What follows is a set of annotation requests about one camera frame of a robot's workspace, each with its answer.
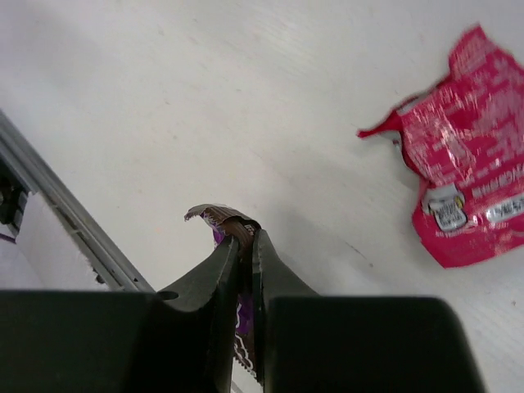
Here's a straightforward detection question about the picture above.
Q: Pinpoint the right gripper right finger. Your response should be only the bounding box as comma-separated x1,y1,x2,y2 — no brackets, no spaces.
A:
252,230,485,392

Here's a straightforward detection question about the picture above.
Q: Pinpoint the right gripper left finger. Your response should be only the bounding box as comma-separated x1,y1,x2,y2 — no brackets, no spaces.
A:
1,237,239,392

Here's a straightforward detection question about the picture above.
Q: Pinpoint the brown M&M's packet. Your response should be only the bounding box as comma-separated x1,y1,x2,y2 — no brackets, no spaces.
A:
184,204,261,377

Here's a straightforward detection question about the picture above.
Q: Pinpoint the pink candy packet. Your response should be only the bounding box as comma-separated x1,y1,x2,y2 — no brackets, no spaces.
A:
358,25,523,269

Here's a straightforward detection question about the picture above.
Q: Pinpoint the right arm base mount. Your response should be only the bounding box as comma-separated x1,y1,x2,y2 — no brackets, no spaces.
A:
1,161,29,237

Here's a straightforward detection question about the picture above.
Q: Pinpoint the aluminium front rail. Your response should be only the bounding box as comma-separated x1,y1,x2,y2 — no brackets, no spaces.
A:
1,115,153,292

